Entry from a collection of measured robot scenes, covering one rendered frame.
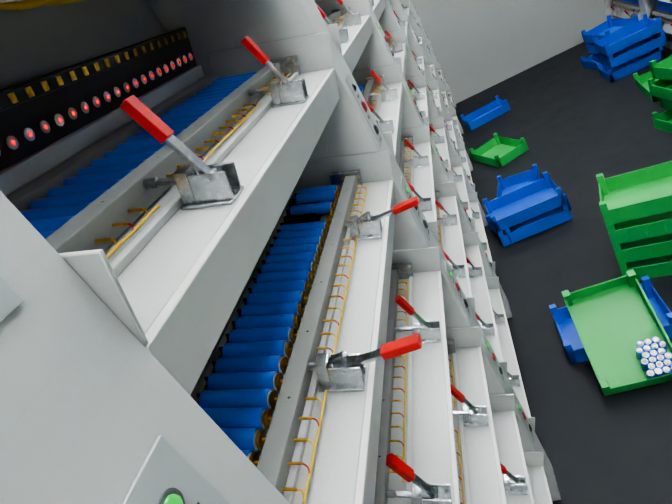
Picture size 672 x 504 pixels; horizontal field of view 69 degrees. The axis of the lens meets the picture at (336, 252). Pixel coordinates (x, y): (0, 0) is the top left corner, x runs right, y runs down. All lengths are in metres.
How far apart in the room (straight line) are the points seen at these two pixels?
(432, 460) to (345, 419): 0.22
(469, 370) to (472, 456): 0.19
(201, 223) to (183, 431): 0.15
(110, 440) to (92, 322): 0.05
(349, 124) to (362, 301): 0.35
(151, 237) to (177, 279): 0.06
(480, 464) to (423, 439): 0.22
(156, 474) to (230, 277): 0.14
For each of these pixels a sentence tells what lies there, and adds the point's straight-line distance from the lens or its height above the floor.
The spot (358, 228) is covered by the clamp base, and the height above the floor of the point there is 0.96.
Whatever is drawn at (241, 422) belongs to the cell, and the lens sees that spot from 0.43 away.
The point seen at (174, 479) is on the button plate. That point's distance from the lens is 0.23.
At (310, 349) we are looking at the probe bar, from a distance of 0.45.
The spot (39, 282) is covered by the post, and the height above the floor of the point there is 1.19.
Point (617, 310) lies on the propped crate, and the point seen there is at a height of 0.10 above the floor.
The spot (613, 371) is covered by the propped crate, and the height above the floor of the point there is 0.03.
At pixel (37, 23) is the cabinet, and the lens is 0.64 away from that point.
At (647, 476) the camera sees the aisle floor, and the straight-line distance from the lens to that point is 1.44.
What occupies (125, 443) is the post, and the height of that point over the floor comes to 1.12.
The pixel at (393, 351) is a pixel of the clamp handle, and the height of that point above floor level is 0.96.
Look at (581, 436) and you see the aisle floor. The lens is 1.52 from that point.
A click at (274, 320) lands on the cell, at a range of 0.51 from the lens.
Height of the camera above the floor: 1.21
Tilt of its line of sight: 24 degrees down
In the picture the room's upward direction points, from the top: 32 degrees counter-clockwise
